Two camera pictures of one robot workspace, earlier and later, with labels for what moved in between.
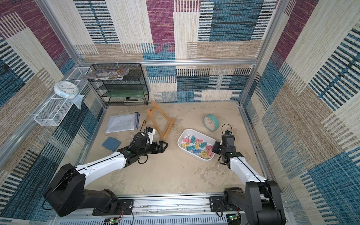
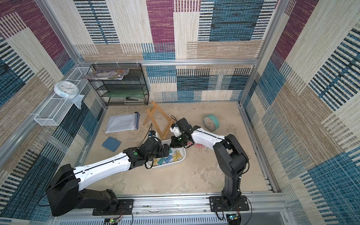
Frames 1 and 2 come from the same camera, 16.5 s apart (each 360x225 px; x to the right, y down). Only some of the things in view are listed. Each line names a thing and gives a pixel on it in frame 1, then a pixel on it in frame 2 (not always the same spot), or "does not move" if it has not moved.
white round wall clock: [66, 89] does not move
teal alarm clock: [211, 122] does not move
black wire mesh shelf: [131, 90] does not move
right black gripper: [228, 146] → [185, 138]
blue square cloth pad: [111, 144] does not move
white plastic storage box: [196, 144] → [176, 155]
